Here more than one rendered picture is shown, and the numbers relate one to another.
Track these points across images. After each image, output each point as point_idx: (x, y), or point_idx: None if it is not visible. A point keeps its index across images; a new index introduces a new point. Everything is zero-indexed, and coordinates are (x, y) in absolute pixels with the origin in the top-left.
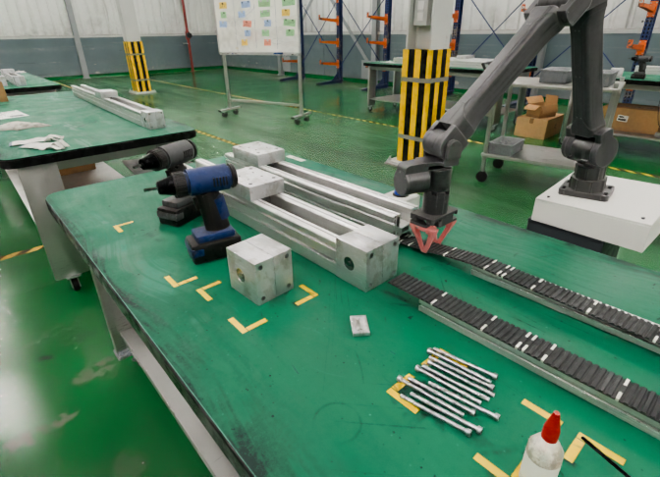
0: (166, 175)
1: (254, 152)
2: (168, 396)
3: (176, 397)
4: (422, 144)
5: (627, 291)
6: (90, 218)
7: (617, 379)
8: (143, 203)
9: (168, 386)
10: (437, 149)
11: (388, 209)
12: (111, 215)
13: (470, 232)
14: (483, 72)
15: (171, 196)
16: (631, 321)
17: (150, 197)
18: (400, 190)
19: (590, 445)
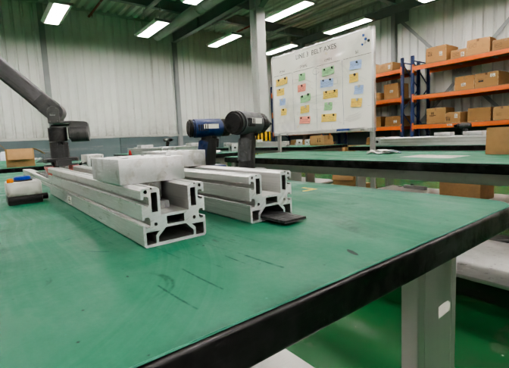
0: (255, 141)
1: (148, 154)
2: (292, 357)
3: (284, 356)
4: (63, 113)
5: (4, 186)
6: (356, 191)
7: None
8: (317, 199)
9: (297, 364)
10: (66, 113)
11: (76, 166)
12: (337, 192)
13: (3, 196)
14: (13, 68)
15: (258, 168)
16: (47, 173)
17: (319, 204)
18: (89, 138)
19: None
